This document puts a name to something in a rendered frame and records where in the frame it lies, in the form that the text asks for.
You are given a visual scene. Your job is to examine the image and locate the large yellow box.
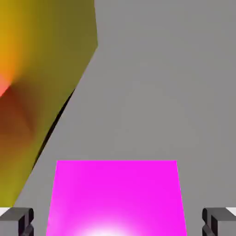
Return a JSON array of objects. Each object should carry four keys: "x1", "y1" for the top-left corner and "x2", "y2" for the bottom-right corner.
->
[{"x1": 0, "y1": 0, "x2": 99, "y2": 208}]

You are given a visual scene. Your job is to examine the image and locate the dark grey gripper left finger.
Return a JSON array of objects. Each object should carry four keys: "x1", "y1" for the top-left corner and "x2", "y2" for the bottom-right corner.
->
[{"x1": 0, "y1": 206, "x2": 35, "y2": 236}]

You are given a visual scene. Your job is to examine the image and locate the small magenta cube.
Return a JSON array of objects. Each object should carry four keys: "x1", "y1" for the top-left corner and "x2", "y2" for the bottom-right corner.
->
[{"x1": 45, "y1": 159, "x2": 188, "y2": 236}]

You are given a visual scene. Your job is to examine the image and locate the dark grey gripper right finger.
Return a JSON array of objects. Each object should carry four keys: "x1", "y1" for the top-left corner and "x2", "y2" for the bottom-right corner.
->
[{"x1": 202, "y1": 206, "x2": 236, "y2": 236}]

